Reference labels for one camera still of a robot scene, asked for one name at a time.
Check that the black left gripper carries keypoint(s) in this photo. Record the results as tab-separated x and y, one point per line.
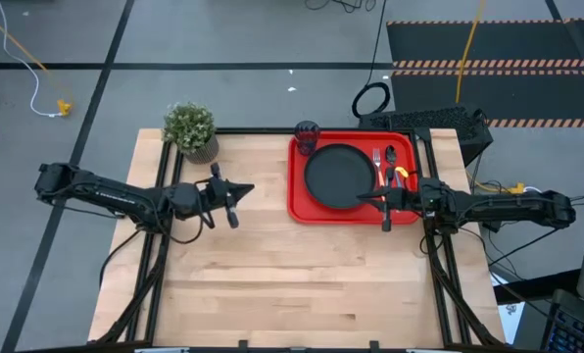
233	218

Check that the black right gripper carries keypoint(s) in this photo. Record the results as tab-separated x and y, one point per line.
387	223

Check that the black round plate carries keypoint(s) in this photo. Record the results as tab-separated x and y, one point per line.
338	176

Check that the dark patterned cup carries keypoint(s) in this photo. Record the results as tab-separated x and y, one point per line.
306	137

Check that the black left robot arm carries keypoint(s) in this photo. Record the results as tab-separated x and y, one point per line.
106	193

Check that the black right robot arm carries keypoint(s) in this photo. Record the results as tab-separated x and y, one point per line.
498	203

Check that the red plastic tray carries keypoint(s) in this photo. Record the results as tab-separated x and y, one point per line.
297	196

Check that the ribbed plant pot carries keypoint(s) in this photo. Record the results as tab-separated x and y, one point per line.
205	154

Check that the green artificial plant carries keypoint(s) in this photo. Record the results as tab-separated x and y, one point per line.
189	125

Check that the black perforated computer case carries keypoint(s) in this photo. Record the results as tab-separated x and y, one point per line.
434	119

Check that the black hazard-striped floor mat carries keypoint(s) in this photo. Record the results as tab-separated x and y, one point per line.
517	98
517	44

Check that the white printed sheet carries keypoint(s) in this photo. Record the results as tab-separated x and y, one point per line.
510	318

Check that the black keyboard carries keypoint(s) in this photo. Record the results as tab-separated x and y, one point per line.
573	333

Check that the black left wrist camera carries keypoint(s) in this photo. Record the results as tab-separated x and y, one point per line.
216	191

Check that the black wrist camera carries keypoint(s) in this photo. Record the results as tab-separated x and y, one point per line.
216	191
405	198

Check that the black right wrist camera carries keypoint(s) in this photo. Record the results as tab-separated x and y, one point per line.
405	198

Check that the black aluminium table frame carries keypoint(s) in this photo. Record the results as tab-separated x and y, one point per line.
427	147

